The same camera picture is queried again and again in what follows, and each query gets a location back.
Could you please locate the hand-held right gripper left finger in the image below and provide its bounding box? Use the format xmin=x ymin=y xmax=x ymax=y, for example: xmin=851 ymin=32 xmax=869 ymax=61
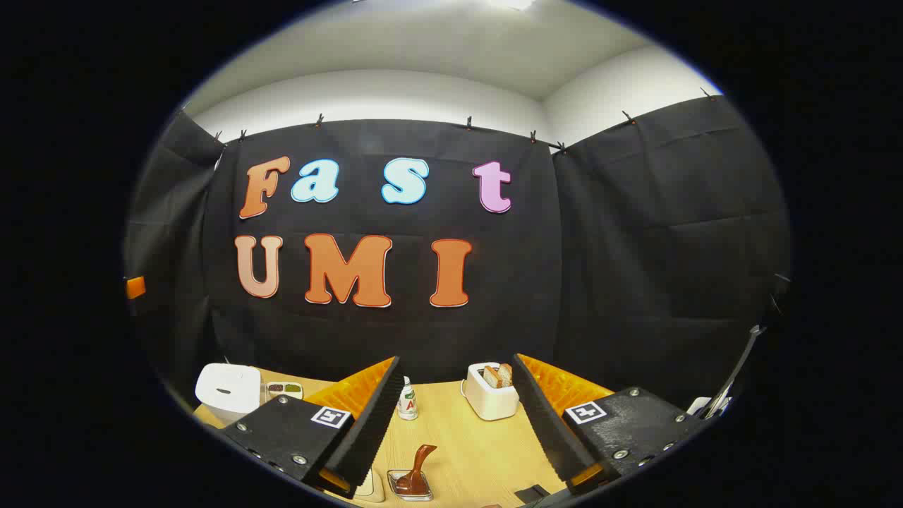
xmin=219 ymin=356 xmax=404 ymax=498

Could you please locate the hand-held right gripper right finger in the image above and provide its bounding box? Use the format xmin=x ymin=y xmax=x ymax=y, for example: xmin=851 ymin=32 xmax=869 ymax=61
xmin=513 ymin=353 xmax=706 ymax=495

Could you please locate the brown wooden spoon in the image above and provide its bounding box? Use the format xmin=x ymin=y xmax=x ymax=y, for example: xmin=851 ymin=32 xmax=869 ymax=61
xmin=395 ymin=444 xmax=438 ymax=495

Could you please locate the white rice cooker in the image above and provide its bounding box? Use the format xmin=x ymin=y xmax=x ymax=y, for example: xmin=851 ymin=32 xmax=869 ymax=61
xmin=195 ymin=363 xmax=262 ymax=426

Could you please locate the white drink bottle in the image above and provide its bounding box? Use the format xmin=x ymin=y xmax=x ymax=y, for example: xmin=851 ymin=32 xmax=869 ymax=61
xmin=397 ymin=376 xmax=418 ymax=421

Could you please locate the white toaster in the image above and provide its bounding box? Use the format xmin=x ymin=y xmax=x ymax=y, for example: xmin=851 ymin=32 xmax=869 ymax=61
xmin=462 ymin=362 xmax=521 ymax=422

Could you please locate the dark metal pole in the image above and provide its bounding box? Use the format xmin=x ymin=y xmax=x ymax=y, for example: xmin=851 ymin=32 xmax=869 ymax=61
xmin=705 ymin=325 xmax=767 ymax=417

